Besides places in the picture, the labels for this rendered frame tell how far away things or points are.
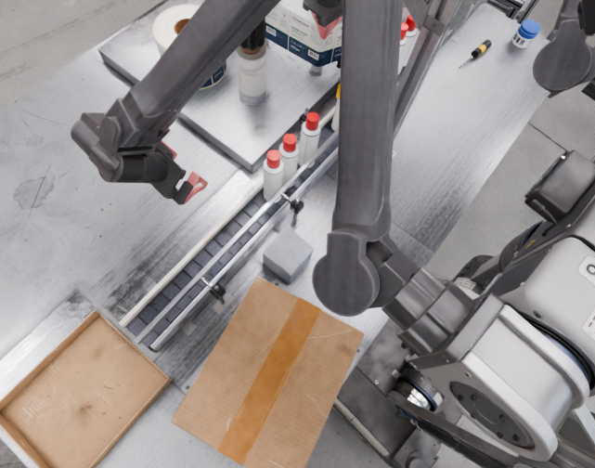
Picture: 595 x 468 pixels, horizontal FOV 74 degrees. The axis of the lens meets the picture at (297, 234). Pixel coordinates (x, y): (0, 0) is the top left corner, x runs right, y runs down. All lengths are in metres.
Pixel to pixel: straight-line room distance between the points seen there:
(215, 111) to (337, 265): 0.95
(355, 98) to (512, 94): 1.28
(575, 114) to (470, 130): 1.69
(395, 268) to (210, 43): 0.35
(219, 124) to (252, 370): 0.78
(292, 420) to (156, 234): 0.66
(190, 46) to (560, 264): 0.49
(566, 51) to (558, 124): 2.25
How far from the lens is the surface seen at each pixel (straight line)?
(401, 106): 1.12
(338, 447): 1.92
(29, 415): 1.19
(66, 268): 1.24
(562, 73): 0.77
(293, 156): 1.02
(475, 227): 2.35
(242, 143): 1.24
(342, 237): 0.43
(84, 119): 0.76
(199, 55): 0.56
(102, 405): 1.13
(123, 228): 1.22
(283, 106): 1.33
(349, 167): 0.44
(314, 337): 0.78
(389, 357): 1.71
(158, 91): 0.61
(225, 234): 1.10
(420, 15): 0.99
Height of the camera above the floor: 1.89
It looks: 67 degrees down
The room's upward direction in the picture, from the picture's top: 10 degrees clockwise
